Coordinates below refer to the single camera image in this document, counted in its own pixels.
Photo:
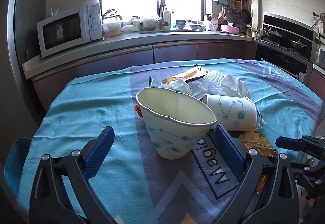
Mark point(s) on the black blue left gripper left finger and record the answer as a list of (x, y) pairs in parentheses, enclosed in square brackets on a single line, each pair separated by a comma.
[(49, 201)]

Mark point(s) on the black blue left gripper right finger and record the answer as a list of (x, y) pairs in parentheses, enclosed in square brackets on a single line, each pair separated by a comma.
[(266, 192)]

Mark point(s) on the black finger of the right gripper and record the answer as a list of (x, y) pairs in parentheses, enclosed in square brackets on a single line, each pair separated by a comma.
[(289, 143)]

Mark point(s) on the gold foil snack bag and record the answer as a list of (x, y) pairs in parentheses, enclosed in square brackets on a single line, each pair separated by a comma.
[(256, 140)]

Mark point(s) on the squashed white paper cup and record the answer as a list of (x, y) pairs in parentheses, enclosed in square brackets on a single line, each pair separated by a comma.
[(176, 122)]

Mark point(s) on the blue plastic trash bin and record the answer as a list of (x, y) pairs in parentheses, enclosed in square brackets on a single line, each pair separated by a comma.
[(15, 162)]

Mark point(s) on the dark kitchen base cabinets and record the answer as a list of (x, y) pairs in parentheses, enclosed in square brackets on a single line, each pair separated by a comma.
[(49, 84)]

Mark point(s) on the kitchen faucet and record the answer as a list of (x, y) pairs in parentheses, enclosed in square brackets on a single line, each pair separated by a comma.
[(161, 8)]

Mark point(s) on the white dotted paper cup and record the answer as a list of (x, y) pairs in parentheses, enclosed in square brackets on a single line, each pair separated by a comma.
[(233, 113)]

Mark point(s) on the crumpled white tissue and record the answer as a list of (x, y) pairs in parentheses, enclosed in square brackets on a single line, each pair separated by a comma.
[(234, 87)]

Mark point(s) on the teal grey tablecloth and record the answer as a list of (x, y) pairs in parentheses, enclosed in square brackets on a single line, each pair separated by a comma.
[(151, 174)]

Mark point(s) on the clear green plastic wrapper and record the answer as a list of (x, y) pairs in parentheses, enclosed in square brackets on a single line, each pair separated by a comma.
[(179, 86)]

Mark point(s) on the pink plastic basin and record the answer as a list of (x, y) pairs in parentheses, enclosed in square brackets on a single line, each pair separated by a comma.
[(230, 29)]

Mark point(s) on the orange wrapper piece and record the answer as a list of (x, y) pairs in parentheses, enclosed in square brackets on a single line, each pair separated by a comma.
[(138, 110)]

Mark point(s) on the black frying pan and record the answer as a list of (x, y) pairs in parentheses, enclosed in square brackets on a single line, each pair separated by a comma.
[(246, 16)]

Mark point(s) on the dish soap bottle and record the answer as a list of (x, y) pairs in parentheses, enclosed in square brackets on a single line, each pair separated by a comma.
[(167, 19)]

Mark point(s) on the white microwave oven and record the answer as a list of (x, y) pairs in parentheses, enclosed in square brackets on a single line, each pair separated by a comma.
[(70, 28)]

